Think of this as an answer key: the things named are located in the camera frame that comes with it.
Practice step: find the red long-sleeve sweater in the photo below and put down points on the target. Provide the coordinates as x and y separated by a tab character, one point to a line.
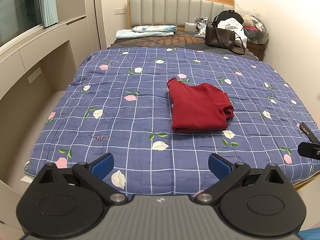
195	107

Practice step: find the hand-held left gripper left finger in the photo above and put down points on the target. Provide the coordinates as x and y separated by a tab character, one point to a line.
103	165

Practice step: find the white printed tote bag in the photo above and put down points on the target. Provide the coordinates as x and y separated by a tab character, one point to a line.
233	27

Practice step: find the clear plastic packet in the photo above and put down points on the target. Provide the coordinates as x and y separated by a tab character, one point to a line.
190	26

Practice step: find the small teal packet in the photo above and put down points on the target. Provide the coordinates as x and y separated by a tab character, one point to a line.
200	34

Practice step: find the brown leather handbag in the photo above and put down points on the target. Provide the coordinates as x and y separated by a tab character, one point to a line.
218	36

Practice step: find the brown patterned blanket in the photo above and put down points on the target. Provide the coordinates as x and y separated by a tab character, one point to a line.
165	41

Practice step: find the wooden nightstand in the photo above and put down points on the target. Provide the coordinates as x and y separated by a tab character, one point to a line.
256	50

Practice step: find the beige built-in cabinet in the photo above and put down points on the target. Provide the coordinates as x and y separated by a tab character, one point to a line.
25	87

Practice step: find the white wall outlet plate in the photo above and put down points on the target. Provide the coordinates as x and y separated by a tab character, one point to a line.
119	11

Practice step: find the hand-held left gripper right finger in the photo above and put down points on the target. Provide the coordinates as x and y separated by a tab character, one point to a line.
218	166

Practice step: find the clear plastic bag of clothes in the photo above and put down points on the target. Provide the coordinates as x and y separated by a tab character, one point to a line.
257	28

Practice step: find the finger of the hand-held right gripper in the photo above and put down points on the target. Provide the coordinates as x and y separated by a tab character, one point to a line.
308	132
310	150

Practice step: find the grey padded wooden headboard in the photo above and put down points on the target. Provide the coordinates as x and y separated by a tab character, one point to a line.
180	8

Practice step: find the beige cabinet outlet plate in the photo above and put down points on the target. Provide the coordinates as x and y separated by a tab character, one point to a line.
34	75

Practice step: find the light green curtain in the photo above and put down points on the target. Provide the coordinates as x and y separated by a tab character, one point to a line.
48	2

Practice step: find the black white patterned packet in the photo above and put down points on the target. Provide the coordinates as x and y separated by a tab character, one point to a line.
202	23

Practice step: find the window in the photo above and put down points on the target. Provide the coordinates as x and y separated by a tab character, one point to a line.
20	10

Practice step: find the blue floral checked quilt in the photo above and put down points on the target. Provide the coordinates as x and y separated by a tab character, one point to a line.
120	115

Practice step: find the teal cloth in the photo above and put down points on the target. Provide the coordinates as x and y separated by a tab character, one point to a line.
311	236

